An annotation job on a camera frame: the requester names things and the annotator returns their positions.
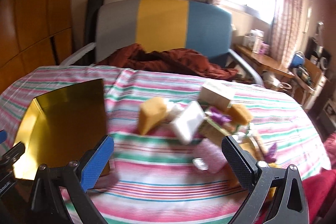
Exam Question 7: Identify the yellow yarn ball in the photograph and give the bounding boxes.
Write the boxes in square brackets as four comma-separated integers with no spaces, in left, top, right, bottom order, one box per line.
[238,141,263,161]

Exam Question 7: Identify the grey yellow blue chair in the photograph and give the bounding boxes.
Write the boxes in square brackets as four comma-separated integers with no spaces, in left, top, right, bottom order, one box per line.
[62,0,264,85]

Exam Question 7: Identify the maroon box with gold lining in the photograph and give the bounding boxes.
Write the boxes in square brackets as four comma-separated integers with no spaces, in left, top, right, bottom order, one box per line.
[13,79,112,180]

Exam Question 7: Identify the white rectangular block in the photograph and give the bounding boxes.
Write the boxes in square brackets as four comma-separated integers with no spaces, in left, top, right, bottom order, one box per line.
[171,101,206,145]

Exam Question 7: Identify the purple cloth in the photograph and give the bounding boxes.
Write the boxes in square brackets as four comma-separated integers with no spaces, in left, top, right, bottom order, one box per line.
[209,107,232,124]

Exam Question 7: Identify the beige cardboard box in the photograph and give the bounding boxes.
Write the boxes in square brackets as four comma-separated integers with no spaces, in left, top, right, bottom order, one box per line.
[199,81,235,113]

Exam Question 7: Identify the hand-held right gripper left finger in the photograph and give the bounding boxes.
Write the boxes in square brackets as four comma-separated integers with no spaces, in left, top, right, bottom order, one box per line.
[29,135,114,224]

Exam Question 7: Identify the yellow sponge block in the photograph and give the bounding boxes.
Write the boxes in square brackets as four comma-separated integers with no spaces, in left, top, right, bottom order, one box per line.
[139,97,168,135]
[227,104,253,125]

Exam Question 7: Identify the wooden wardrobe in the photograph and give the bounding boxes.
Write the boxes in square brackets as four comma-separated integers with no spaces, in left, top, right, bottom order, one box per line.
[0,0,76,94]

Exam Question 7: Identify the white box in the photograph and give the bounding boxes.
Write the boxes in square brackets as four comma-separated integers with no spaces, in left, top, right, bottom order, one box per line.
[241,29,264,54]

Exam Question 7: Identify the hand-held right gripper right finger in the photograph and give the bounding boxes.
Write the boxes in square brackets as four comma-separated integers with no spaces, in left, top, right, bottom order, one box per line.
[221,135,311,224]

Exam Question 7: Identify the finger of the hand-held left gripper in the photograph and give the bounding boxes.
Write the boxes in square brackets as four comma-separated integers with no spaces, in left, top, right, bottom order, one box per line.
[0,130,26,165]

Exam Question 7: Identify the rust red jacket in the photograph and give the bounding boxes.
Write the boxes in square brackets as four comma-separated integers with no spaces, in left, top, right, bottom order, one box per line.
[97,43,238,81]

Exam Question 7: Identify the wooden side desk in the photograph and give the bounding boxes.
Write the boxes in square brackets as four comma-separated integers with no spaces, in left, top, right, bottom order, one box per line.
[234,43,294,80]

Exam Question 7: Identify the red pink cloth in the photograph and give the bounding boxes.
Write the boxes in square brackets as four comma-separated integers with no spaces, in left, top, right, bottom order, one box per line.
[302,135,336,224]

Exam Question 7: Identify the blue round item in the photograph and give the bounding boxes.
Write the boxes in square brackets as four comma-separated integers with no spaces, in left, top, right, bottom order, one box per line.
[289,52,306,68]

